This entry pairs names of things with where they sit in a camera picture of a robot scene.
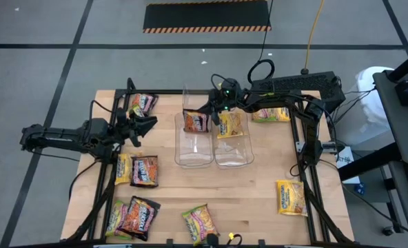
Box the grey cart with black frame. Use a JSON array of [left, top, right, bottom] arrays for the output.
[[338, 68, 408, 248]]

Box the white plastic bag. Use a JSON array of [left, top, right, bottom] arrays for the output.
[[354, 65, 396, 125]]

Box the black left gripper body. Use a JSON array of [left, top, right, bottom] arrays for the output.
[[115, 107, 143, 149]]

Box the thick black hanging cable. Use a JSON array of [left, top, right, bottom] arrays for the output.
[[247, 0, 276, 85]]

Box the black loop with yellow tag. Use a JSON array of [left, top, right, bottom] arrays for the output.
[[226, 232, 243, 247]]

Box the clear plastic bin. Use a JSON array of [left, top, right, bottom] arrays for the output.
[[212, 112, 255, 169], [182, 81, 237, 114], [174, 112, 214, 169]]

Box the white paper sheet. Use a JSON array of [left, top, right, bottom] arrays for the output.
[[334, 150, 362, 185]]

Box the black hazard-striped floor mat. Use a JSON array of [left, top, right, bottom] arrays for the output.
[[142, 0, 272, 34]]

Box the yellow hanging cable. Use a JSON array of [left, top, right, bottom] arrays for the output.
[[303, 0, 326, 75]]

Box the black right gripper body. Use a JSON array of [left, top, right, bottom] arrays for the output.
[[205, 95, 233, 116]]

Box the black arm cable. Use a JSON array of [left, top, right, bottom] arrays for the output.
[[210, 72, 234, 92], [88, 99, 117, 122]]

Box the black fire noodle ramen pack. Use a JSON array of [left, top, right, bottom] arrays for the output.
[[130, 155, 159, 189], [119, 195, 161, 242], [131, 92, 159, 115], [182, 109, 212, 134]]

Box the black aluminium table frame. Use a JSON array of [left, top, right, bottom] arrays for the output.
[[61, 77, 356, 248]]

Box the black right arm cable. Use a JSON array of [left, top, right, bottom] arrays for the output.
[[210, 72, 234, 92]]

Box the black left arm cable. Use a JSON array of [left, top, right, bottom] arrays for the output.
[[88, 99, 117, 122]]

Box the black cart post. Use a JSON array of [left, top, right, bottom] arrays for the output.
[[385, 45, 408, 83]]

